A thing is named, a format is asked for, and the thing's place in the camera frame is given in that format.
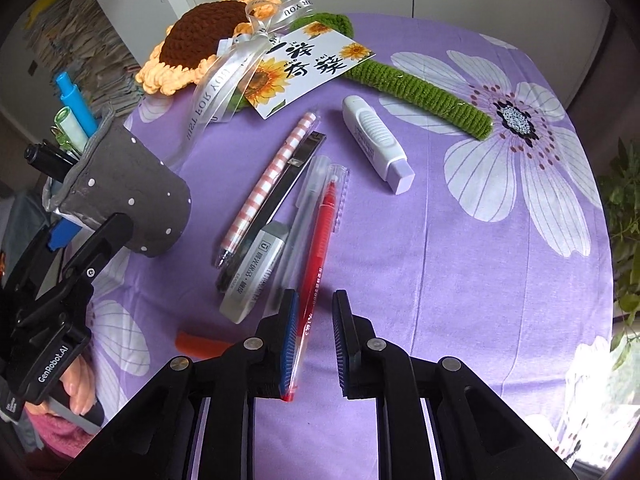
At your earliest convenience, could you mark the black marker pen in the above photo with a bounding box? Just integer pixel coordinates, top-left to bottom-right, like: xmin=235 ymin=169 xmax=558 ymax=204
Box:
xmin=24 ymin=140 xmax=77 ymax=182

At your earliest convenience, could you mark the grey white fabric pen holder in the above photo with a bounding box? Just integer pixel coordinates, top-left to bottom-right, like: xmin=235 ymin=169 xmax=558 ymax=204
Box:
xmin=42 ymin=105 xmax=191 ymax=258

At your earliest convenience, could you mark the light green pen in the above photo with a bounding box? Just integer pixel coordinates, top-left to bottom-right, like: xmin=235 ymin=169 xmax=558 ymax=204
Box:
xmin=53 ymin=106 xmax=89 ymax=156

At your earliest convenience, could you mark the blue pen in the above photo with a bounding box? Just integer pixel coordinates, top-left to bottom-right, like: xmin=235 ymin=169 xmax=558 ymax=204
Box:
xmin=55 ymin=72 xmax=99 ymax=138

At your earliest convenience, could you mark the white eraser with grey sleeve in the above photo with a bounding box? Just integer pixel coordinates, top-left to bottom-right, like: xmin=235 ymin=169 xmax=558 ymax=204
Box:
xmin=219 ymin=221 xmax=290 ymax=324

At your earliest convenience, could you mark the clear translucent pen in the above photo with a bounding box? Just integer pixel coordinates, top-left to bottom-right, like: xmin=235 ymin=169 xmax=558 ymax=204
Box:
xmin=264 ymin=155 xmax=331 ymax=318

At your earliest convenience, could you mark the red gel pen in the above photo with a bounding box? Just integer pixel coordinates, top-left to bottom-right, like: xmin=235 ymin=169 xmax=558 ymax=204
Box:
xmin=279 ymin=164 xmax=349 ymax=402

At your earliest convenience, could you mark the pink checkered pen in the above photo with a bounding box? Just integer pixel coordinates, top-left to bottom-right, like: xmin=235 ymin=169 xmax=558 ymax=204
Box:
xmin=214 ymin=110 xmax=320 ymax=269

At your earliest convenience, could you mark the black slim pen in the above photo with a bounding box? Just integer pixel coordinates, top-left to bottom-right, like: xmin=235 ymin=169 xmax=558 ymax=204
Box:
xmin=216 ymin=131 xmax=326 ymax=294

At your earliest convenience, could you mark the person's left hand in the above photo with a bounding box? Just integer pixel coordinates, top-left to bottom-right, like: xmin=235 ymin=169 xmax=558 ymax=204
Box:
xmin=24 ymin=349 xmax=99 ymax=418

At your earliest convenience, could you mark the stack of books on floor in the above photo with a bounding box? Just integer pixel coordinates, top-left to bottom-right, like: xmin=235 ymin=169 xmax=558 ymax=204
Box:
xmin=24 ymin=0 xmax=142 ymax=116

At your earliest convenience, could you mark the crochet sunflower with green stem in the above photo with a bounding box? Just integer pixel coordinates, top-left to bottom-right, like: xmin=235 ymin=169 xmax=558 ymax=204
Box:
xmin=136 ymin=0 xmax=492 ymax=148

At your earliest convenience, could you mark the purple floral tablecloth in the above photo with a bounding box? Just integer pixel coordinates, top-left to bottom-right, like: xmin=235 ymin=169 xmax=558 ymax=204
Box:
xmin=89 ymin=14 xmax=612 ymax=479

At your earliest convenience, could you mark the sunflower greeting card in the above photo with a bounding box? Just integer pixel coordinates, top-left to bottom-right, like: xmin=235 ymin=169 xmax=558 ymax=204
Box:
xmin=244 ymin=21 xmax=375 ymax=119

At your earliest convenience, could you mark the green potted plant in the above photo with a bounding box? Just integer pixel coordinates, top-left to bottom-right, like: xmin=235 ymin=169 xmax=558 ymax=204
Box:
xmin=597 ymin=139 xmax=639 ymax=370

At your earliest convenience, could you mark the white correction tape dispenser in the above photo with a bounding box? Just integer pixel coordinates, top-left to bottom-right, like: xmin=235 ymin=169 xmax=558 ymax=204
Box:
xmin=342 ymin=96 xmax=416 ymax=195

